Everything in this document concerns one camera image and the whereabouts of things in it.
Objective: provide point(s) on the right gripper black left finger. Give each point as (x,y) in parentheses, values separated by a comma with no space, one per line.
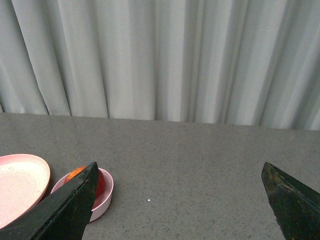
(63,215)

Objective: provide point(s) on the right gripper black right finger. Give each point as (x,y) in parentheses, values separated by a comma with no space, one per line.
(295,205)

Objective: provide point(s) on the light pink bowl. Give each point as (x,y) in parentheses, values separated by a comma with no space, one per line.
(101,204)

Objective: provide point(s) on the red yellow apple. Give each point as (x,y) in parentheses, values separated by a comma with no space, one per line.
(101,186)

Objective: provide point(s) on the pink round plate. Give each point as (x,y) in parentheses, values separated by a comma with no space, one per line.
(24,179)

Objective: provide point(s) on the white pleated curtain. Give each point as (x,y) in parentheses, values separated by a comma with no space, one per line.
(237,62)

